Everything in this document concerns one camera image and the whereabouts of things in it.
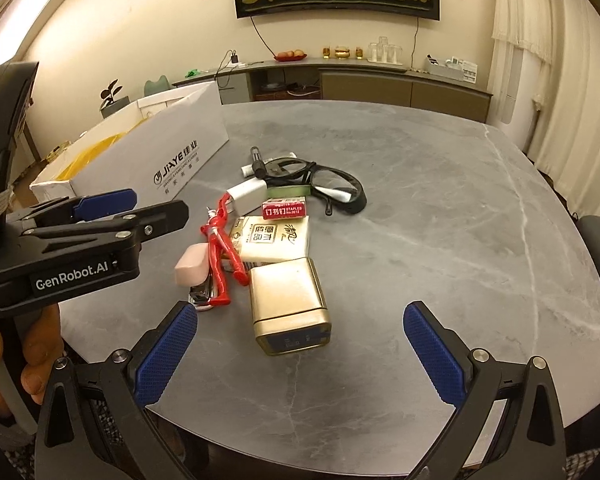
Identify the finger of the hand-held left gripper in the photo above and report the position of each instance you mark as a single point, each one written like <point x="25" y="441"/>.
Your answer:
<point x="155" y="220"/>
<point x="105" y="201"/>

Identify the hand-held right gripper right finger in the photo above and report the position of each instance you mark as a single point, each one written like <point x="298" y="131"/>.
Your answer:
<point x="435" y="355"/>

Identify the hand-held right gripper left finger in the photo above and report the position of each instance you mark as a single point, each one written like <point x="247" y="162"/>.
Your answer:
<point x="165" y="355"/>

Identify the pink stapler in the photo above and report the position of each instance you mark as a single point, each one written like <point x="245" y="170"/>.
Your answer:
<point x="192" y="265"/>

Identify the red toy figure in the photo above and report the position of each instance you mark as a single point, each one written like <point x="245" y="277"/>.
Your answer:
<point x="217" y="265"/>

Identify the white cardboard box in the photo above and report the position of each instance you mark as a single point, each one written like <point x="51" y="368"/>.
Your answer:
<point x="180" y="145"/>

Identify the white charger adapter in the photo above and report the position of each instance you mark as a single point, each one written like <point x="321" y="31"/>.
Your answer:
<point x="247" y="195"/>

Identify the black marker pen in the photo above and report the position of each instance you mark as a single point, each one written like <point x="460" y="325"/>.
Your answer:
<point x="256" y="162"/>

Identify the cream tissue pack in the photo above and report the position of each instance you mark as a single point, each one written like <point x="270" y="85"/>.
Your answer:
<point x="275" y="237"/>

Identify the red staples box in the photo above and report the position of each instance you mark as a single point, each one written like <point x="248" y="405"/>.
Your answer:
<point x="285" y="209"/>

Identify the white clear-topped tube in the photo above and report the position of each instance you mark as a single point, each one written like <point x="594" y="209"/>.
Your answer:
<point x="275" y="162"/>

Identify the gold tin box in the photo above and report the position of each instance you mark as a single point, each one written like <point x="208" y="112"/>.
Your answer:
<point x="287" y="300"/>

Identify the green tape roll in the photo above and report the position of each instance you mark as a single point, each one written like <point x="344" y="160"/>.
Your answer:
<point x="287" y="191"/>

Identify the black-framed safety glasses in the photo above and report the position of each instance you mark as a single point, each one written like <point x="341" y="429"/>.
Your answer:
<point x="330" y="180"/>

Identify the person's left hand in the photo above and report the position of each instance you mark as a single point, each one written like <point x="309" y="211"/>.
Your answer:
<point x="40" y="340"/>

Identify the yellow plastic liner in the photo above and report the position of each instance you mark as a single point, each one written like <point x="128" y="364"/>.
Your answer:
<point x="92" y="152"/>

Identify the potted plant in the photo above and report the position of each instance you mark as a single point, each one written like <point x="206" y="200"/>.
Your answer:
<point x="112" y="100"/>

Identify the green plastic chair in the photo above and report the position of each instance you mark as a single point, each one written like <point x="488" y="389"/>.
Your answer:
<point x="156" y="85"/>

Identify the black plug charger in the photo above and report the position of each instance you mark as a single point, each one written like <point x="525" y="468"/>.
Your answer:
<point x="235" y="56"/>

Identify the red fruit plate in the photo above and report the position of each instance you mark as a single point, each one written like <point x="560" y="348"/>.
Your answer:
<point x="290" y="55"/>

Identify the pale curtain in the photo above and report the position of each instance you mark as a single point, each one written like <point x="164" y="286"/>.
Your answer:
<point x="550" y="135"/>

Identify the gold incense burner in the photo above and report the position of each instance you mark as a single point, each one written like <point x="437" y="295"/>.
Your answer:
<point x="342" y="52"/>

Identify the long television cabinet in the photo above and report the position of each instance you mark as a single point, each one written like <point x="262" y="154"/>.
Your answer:
<point x="370" y="85"/>

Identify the group of clear drinking glasses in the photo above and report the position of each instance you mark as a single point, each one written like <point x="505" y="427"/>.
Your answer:
<point x="384" y="50"/>

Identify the white desk organizer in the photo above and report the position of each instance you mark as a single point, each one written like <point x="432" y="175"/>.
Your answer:
<point x="452" y="69"/>

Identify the lace-covered standing air conditioner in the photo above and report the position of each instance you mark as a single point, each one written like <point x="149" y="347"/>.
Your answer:
<point x="520" y="60"/>

